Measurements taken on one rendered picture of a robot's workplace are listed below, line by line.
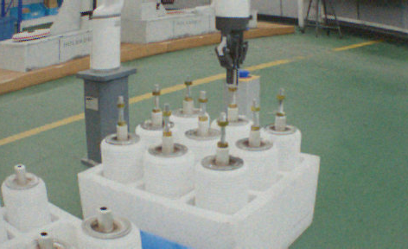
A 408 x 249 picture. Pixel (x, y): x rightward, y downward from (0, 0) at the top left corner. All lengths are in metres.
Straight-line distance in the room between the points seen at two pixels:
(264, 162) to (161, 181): 0.20
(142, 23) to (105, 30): 2.30
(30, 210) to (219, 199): 0.35
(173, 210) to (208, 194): 0.07
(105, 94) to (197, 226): 0.71
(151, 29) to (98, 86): 2.33
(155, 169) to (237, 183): 0.16
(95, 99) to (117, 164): 0.53
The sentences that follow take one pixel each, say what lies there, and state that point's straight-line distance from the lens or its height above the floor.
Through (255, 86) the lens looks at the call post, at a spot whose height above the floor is 0.29.
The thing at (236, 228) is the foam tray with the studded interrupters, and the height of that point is 0.17.
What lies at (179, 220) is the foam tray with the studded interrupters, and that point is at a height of 0.16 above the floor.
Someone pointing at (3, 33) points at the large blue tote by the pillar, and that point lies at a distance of 5.59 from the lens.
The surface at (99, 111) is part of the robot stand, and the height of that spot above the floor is 0.19.
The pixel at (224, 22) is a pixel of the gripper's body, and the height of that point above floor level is 0.48.
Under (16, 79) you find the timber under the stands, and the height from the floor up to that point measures 0.06.
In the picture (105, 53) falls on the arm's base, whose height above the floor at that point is 0.36.
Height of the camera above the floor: 0.58
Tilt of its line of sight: 16 degrees down
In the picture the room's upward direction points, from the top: straight up
